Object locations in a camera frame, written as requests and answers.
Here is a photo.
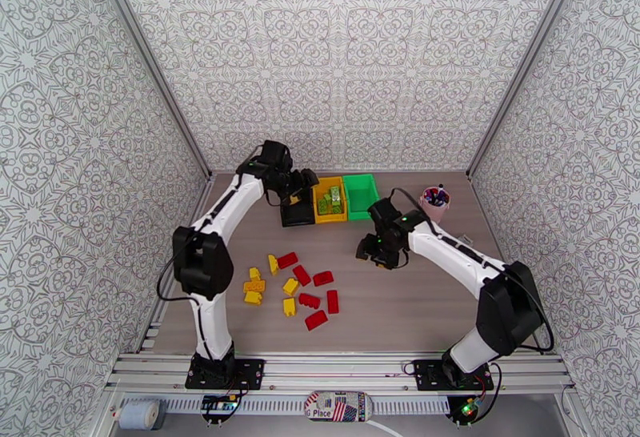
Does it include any black plastic bin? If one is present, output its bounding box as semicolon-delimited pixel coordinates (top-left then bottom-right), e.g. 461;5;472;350
281;200;317;228

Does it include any yellow plastic bin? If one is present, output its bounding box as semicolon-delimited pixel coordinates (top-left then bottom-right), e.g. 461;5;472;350
312;176;349;225

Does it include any pink cup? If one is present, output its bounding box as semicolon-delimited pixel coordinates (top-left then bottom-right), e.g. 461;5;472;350
418;185;451;225

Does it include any green plastic bin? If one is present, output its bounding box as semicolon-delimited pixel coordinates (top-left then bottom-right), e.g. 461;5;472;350
342;173;382;222

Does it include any flag print fabric pouch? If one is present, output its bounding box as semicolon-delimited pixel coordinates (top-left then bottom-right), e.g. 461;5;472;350
303;390;374;423

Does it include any left circuit board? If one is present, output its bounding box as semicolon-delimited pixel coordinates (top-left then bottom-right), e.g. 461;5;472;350
201;395;238;414

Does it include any white tape roll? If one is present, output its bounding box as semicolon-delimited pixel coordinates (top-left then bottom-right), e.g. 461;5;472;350
118;399;161;431

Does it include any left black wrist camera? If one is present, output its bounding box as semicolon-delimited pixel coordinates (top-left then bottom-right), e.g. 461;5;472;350
261;140;293;169

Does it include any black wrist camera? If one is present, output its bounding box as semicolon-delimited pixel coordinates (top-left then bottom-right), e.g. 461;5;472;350
261;140;293;169
369;198;402;231

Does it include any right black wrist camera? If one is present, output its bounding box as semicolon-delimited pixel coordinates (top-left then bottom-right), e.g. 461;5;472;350
369;198;402;231

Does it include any left aluminium side rail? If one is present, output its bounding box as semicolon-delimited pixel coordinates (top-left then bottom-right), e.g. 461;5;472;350
142;175;215;354

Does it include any aluminium side rail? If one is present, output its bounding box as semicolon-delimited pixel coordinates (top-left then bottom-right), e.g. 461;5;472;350
467;175;549;355
142;175;215;354

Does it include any right aluminium side rail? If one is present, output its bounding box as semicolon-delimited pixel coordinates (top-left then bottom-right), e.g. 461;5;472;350
467;175;549;355

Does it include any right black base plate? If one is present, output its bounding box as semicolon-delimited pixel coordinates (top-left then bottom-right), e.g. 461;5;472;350
414;358;495;393

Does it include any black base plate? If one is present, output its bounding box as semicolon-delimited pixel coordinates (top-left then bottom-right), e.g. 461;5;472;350
185;358;266;391
414;358;495;393

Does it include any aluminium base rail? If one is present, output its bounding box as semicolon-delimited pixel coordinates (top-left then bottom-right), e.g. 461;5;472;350
105;350;576;397

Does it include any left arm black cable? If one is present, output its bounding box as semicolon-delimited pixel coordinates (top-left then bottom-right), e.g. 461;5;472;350
155;142;281;351

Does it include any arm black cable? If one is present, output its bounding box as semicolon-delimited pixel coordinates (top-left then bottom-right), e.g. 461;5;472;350
390;187;556;354
155;142;281;351

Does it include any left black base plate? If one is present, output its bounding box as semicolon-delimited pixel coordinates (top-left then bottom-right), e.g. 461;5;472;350
185;358;266;391

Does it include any white slotted cable duct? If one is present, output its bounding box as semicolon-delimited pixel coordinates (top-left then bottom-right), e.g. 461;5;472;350
159;396;451;417

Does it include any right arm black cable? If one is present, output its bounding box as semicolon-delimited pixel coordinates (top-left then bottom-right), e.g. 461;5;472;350
390;187;556;354

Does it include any left aluminium corner post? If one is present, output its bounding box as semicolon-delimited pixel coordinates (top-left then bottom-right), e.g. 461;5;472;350
85;0;215;182

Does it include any aluminium corner post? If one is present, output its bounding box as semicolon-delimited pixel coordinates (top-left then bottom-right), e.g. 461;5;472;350
466;0;587;181
85;0;215;182

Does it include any right aluminium corner post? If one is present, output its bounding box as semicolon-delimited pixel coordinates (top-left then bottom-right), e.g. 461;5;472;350
466;0;587;181

